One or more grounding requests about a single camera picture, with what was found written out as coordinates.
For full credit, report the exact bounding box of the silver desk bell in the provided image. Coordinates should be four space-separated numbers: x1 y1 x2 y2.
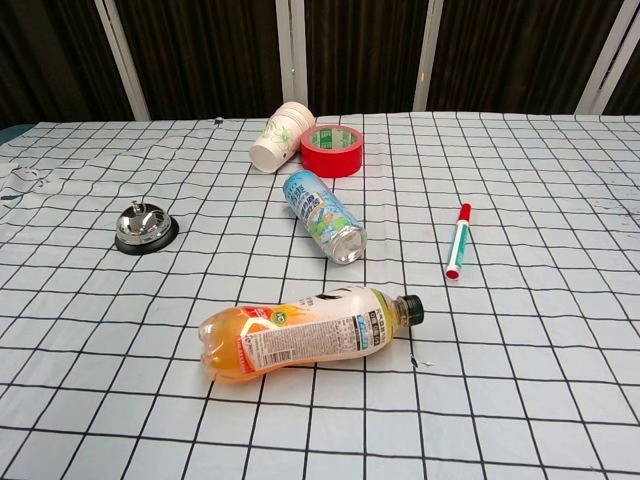
114 200 180 258

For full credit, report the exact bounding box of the blue drink can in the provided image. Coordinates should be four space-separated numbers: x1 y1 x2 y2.
282 169 368 266

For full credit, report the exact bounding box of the red tape roll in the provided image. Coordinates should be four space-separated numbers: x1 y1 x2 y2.
299 125 363 179

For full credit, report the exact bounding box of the orange juice plastic bottle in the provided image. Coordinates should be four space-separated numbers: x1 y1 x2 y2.
197 285 426 385

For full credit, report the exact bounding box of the white paper cup stack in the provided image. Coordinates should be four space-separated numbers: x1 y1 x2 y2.
249 101 317 175

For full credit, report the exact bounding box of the red capped marker pen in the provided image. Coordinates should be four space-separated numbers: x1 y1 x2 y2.
445 202 474 282

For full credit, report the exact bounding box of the white grid tablecloth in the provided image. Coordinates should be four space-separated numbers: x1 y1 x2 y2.
0 110 640 480

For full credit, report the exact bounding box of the dark curtain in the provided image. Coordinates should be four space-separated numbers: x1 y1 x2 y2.
0 0 640 130

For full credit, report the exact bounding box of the white frame post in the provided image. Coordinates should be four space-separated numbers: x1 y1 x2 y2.
93 0 152 121
575 0 640 115
275 0 309 109
412 0 445 113

